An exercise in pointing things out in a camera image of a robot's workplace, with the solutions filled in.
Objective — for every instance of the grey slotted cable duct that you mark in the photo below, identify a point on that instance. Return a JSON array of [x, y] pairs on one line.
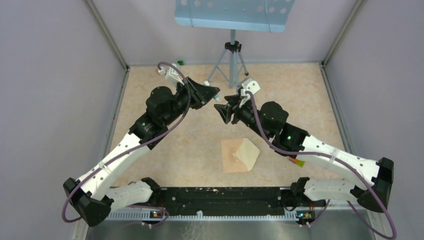
[[146, 216]]

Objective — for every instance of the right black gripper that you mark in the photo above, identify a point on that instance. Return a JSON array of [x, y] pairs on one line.
[[226, 110]]

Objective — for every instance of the green white glue stick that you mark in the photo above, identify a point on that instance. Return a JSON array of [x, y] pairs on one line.
[[217, 98]]

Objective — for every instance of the grey tripod stand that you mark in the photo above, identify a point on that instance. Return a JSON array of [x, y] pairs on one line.
[[236, 62]]

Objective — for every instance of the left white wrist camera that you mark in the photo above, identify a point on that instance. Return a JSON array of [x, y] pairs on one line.
[[170, 74]]

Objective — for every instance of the cream letter paper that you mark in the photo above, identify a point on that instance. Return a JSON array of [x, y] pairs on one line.
[[246, 153]]

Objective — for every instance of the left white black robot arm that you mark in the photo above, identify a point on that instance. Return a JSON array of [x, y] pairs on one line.
[[92, 195]]

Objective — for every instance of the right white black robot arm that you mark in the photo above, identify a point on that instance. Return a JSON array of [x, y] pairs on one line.
[[366, 181]]

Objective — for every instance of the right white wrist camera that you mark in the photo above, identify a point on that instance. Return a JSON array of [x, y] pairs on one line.
[[248, 85]]

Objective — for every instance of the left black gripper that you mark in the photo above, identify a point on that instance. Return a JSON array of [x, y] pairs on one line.
[[200, 94]]

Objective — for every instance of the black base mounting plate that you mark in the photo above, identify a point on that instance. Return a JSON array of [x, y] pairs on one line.
[[224, 201]]

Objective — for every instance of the colourful toy block stack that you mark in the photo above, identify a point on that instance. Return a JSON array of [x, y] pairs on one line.
[[297, 162]]

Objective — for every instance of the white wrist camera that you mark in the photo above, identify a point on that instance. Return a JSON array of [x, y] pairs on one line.
[[170, 74], [248, 85]]

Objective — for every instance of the blue music stand tray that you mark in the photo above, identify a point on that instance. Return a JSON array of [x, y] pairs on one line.
[[268, 16]]

